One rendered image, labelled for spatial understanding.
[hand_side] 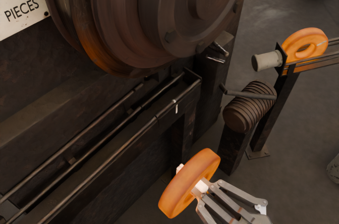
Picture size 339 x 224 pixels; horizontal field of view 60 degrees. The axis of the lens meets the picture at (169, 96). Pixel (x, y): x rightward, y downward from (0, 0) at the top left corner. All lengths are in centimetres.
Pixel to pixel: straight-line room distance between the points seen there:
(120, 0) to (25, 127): 36
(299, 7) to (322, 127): 116
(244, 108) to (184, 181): 62
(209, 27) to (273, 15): 192
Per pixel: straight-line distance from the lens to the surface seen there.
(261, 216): 60
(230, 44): 96
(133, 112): 86
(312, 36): 109
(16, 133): 69
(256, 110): 114
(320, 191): 166
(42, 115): 70
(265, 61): 107
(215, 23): 63
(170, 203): 56
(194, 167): 55
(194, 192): 59
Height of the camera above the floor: 140
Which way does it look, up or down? 51 degrees down
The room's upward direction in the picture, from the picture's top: straight up
